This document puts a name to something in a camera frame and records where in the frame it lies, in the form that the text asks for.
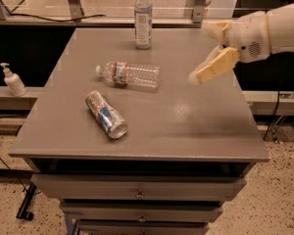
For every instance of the black metal stand foot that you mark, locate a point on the black metal stand foot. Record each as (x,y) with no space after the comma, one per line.
(23,212)

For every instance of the grey drawer cabinet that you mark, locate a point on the grey drawer cabinet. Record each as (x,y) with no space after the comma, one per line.
(186,151)

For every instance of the tall labelled water bottle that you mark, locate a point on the tall labelled water bottle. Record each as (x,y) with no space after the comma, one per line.
(143,23)

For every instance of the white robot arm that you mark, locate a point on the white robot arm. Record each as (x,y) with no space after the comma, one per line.
(281,29)

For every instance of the silver blue drink can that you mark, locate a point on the silver blue drink can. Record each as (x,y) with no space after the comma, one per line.
(111,121)

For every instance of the clear plastic water bottle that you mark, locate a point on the clear plastic water bottle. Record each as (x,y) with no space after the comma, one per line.
(125,73)

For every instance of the white pump dispenser bottle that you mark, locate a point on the white pump dispenser bottle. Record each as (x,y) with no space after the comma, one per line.
(13,81)

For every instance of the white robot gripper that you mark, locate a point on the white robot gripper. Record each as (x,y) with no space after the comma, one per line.
(250,36)

